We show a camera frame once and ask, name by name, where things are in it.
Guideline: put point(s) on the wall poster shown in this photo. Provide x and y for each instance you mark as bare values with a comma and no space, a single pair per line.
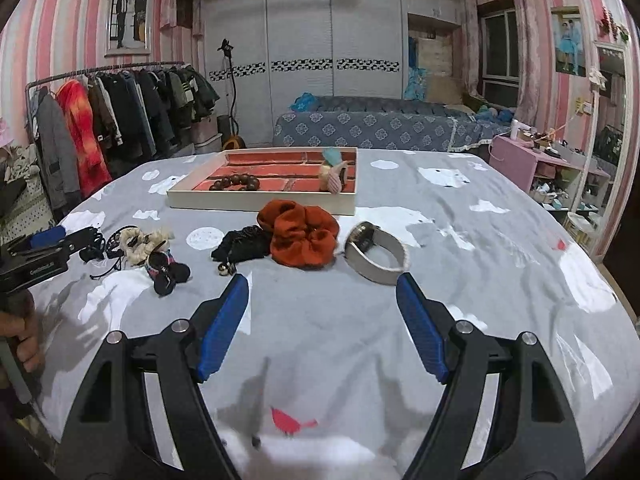
566,42

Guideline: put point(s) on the cream plush hair clip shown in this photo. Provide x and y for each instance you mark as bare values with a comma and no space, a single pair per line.
334,168

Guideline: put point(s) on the wall socket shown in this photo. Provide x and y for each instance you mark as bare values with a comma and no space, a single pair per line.
585,106

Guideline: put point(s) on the red flower decoration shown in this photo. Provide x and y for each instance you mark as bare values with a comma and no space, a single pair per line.
612,25

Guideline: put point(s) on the pink knit hair clip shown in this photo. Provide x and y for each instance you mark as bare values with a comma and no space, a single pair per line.
330,184

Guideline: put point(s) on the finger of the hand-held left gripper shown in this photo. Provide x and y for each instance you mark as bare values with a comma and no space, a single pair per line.
82,239
47,237

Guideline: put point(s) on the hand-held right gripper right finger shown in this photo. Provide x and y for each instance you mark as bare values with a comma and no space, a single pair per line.
422,325

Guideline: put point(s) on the pink side table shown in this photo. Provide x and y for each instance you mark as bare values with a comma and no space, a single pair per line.
510,155

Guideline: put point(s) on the white tray with red lining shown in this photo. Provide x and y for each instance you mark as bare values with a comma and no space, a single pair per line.
250,205

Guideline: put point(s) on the teal hair clip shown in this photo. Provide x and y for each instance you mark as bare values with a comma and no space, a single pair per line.
331,154

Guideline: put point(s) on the grey printed blanket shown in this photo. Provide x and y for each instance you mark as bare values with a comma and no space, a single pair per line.
325,360

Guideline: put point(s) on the white bottle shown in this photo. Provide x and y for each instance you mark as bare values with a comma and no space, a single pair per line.
515,130

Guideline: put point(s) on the person's left hand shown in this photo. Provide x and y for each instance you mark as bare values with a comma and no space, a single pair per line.
25,345

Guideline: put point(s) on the row of hanging clothes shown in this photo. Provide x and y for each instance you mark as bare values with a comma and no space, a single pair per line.
125,105

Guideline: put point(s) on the white wardrobe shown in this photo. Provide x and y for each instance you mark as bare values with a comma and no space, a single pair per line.
300,35

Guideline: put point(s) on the grey band wristwatch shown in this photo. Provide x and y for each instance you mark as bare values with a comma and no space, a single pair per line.
370,266

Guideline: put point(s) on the short pink curtain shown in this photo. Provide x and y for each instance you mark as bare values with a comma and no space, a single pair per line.
168,2

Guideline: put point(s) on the blue plastic bag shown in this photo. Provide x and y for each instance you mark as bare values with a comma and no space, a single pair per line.
304,102

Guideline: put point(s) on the black scrunchie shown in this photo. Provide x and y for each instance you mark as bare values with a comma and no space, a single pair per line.
245,245

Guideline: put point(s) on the window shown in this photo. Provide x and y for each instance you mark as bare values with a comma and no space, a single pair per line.
497,55

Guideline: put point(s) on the garment steamer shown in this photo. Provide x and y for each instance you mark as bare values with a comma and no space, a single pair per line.
231,95

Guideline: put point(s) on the orange scrunchie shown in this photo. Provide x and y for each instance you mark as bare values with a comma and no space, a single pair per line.
300,240

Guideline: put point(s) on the hanging blue clothes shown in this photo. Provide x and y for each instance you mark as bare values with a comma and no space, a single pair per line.
415,80

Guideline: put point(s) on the sofa with blue patterned cover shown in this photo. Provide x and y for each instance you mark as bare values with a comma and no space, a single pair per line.
370,125

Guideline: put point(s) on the framed wall picture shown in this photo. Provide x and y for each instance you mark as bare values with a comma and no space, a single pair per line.
127,10

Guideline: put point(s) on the white round container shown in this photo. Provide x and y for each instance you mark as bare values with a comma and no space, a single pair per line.
580,225

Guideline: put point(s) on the stacked storage boxes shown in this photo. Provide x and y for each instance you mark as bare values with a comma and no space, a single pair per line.
207,135

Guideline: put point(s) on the metal clothes rack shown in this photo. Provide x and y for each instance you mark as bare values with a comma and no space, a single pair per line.
125,67

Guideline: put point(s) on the white framed mirror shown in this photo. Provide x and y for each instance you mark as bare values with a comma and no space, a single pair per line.
622,110

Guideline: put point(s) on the small gold bead earrings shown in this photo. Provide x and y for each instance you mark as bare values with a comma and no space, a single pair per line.
226,269

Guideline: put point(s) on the thin black hair band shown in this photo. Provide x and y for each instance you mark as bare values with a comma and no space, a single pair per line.
111,245

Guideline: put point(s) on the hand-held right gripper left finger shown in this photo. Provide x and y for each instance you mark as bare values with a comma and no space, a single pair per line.
222,325

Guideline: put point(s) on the long pink curtain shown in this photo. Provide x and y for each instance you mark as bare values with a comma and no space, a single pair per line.
530,45

